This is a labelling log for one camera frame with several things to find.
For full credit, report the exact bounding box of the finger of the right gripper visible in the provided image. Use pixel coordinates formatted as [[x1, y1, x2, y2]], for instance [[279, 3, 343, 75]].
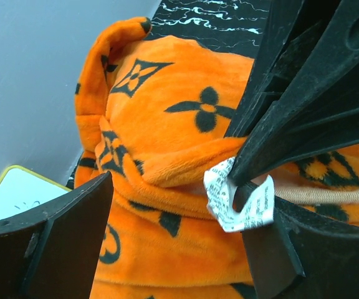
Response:
[[226, 1, 359, 186]]

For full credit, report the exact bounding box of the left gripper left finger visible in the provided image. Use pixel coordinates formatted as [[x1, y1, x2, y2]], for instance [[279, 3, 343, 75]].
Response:
[[0, 173, 113, 298]]

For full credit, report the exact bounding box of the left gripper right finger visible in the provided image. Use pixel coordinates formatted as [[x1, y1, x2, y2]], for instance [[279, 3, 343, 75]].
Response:
[[242, 197, 359, 298]]

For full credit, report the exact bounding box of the orange patterned pillowcase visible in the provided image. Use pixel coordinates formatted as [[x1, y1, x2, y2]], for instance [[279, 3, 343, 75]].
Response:
[[73, 17, 359, 299]]

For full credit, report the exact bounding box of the white pillow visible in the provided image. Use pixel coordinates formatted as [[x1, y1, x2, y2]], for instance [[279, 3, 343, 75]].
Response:
[[273, 177, 359, 205]]

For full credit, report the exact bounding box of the white care label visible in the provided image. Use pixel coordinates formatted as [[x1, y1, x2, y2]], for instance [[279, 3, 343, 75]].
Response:
[[203, 158, 275, 233]]

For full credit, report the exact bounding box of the small whiteboard yellow frame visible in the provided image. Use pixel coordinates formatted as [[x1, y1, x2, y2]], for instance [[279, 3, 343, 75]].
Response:
[[0, 165, 71, 220]]

